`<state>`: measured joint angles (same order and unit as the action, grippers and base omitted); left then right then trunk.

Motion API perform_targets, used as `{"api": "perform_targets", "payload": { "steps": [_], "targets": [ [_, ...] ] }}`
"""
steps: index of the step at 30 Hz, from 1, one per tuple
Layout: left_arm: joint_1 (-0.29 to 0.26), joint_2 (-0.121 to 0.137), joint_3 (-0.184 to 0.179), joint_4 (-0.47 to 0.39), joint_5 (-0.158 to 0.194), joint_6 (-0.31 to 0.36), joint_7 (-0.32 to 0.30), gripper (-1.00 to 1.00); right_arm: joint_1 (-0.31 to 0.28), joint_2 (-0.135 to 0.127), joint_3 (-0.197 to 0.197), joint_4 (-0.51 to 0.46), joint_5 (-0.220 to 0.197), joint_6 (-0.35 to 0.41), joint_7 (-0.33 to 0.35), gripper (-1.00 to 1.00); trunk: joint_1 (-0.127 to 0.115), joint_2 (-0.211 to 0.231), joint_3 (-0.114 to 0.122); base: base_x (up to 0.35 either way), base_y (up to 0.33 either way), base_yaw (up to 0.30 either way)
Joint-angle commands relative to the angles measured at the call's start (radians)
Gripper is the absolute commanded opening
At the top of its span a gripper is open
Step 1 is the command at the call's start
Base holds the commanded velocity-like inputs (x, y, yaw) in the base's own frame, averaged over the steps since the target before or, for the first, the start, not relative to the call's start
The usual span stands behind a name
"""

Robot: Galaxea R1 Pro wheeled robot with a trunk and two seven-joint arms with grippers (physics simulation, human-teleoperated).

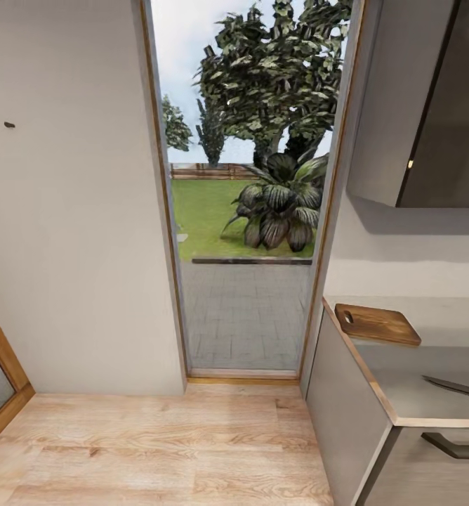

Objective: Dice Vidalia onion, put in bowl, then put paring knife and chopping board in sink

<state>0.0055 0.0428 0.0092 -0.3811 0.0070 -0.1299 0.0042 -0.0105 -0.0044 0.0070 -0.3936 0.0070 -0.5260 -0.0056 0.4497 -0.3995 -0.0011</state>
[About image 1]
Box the cutting board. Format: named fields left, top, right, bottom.
left=335, top=304, right=422, bottom=345

